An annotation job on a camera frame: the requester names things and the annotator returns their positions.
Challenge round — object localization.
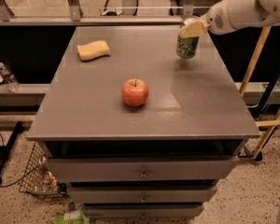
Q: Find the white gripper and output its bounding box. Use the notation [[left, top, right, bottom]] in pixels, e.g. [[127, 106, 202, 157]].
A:
[[178, 0, 235, 38]]

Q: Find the green soda can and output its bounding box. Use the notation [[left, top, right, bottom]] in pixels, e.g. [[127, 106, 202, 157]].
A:
[[175, 19, 200, 60]]

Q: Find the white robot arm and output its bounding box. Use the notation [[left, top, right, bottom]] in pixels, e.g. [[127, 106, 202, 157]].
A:
[[178, 0, 280, 38]]

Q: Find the red apple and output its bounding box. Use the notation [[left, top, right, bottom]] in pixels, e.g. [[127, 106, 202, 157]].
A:
[[121, 78, 149, 107]]

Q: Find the yellow sponge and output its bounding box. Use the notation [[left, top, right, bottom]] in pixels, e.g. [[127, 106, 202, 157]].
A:
[[77, 40, 110, 62]]

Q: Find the grey drawer cabinet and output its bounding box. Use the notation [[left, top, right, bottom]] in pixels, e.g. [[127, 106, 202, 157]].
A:
[[28, 26, 259, 218]]

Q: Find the top grey drawer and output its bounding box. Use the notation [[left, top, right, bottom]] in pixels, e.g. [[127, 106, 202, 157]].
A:
[[45, 156, 239, 182]]

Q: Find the grey drawer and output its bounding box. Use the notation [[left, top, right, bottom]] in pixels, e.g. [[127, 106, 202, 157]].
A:
[[82, 204, 203, 218], [45, 156, 239, 182], [68, 186, 217, 203]]

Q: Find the clear plastic water bottle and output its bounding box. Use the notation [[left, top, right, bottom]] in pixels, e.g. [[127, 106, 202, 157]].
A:
[[0, 63, 21, 92]]

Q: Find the bottom grey drawer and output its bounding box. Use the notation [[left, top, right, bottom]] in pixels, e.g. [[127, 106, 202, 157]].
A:
[[82, 204, 203, 218]]

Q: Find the middle grey drawer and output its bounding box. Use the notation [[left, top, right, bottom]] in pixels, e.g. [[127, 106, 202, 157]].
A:
[[68, 186, 217, 203]]

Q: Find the green white package on floor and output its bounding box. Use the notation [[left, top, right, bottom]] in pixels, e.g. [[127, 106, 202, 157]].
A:
[[48, 210, 90, 224]]

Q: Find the black metal stand leg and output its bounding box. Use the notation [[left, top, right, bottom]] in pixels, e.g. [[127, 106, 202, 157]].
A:
[[0, 121, 23, 185]]

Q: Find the wire mesh basket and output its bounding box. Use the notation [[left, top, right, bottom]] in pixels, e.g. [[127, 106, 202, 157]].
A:
[[19, 143, 68, 201]]

